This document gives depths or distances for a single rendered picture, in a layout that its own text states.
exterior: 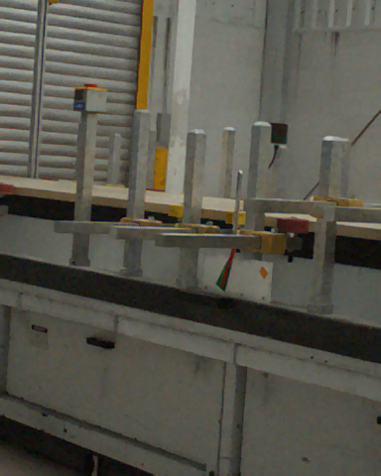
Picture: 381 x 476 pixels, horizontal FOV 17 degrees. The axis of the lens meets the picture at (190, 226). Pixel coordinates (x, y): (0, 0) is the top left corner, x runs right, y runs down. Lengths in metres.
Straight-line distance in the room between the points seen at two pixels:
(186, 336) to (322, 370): 0.52
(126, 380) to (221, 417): 0.50
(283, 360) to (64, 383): 1.33
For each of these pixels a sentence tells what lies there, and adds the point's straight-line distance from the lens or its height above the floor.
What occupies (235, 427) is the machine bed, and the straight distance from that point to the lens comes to 3.63.
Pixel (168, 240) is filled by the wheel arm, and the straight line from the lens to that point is 2.99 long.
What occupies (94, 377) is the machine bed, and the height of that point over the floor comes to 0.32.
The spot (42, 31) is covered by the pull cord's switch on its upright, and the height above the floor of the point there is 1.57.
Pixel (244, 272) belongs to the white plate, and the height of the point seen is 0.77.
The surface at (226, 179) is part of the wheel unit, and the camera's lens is 4.99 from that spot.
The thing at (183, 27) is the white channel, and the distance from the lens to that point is 5.06.
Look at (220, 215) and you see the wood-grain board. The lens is 3.60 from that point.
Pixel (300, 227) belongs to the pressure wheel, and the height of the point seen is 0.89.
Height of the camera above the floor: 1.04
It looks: 3 degrees down
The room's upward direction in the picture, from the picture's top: 4 degrees clockwise
